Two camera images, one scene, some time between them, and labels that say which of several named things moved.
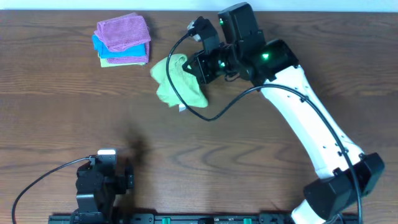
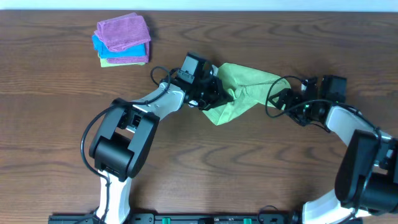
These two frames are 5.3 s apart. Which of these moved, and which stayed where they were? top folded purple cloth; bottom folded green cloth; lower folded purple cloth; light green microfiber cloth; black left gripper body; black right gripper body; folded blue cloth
Moved: black right gripper body; light green microfiber cloth; black left gripper body
Stayed: lower folded purple cloth; bottom folded green cloth; top folded purple cloth; folded blue cloth
